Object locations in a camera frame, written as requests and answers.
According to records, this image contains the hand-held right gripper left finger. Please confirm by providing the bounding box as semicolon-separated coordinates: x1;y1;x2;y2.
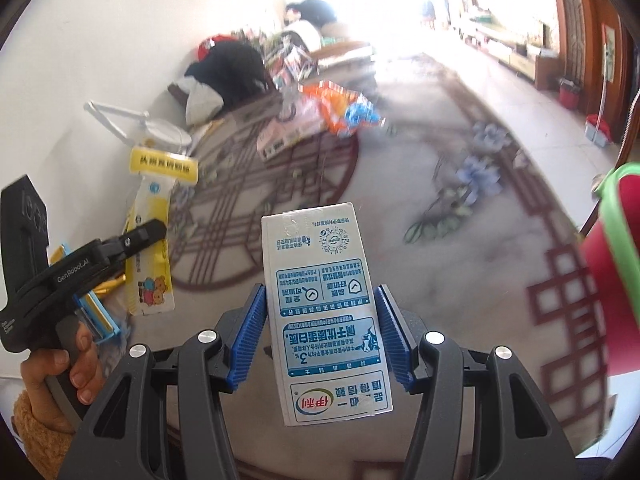
57;282;271;480

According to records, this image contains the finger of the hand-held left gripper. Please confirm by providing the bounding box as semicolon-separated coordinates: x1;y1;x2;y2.
97;219;168;263
72;292;122;347

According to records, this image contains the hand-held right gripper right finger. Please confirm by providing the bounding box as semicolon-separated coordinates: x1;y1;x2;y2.
375;284;608;480

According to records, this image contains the blue white milk carton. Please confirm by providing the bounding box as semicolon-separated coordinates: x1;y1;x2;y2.
261;202;396;427

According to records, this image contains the red bin with green rim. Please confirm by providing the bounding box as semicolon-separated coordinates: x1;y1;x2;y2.
580;162;640;376

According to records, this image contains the person's left forearm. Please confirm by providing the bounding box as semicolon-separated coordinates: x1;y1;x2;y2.
11;390;76;480

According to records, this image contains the person's left hand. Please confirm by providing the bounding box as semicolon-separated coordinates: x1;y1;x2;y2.
20;327;106;418

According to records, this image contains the white desk lamp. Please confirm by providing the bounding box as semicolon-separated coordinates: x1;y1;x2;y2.
85;101;193;153

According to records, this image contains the white cushion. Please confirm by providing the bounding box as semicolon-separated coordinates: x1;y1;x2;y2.
184;76;226;126

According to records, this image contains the pink cardboard box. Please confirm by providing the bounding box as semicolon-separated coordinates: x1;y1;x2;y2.
256;97;331;161

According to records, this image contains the black clothing pile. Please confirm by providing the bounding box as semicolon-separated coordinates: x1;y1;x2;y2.
187;41;268;106

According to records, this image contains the blue plastic wrapper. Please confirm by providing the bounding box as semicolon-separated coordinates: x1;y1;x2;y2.
342;100;388;133

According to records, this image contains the orange snack bag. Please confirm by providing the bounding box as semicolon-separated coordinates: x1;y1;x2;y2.
298;80;373;136

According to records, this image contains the red and blue basket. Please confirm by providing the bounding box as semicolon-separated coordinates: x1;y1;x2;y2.
585;114;613;146

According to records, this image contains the small red storage box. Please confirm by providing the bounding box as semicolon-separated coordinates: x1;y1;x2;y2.
558;77;582;108

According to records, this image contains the wooden cabinet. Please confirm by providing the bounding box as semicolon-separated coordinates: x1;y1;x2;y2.
550;0;626;141

